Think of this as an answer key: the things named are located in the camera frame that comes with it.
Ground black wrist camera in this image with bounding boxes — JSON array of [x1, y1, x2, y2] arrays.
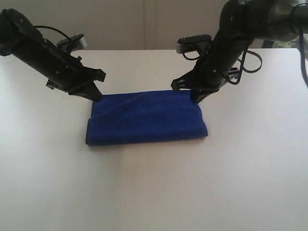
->
[[176, 34, 212, 54], [56, 34, 88, 53]]

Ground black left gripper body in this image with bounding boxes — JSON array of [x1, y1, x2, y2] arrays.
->
[[31, 43, 88, 92]]

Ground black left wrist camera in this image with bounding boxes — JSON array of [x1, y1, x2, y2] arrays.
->
[[56, 34, 88, 53]]

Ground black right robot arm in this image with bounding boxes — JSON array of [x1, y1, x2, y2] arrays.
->
[[171, 0, 308, 104]]

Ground blue microfibre towel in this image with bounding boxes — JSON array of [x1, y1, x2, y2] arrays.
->
[[86, 90, 208, 146]]

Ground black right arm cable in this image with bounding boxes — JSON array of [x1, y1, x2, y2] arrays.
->
[[182, 7, 308, 85]]

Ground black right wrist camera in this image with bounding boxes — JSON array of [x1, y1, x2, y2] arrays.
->
[[176, 34, 212, 54]]

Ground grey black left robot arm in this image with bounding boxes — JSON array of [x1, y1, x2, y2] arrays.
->
[[0, 9, 106, 102]]

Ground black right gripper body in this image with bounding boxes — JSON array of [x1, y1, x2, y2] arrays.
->
[[191, 48, 241, 90]]

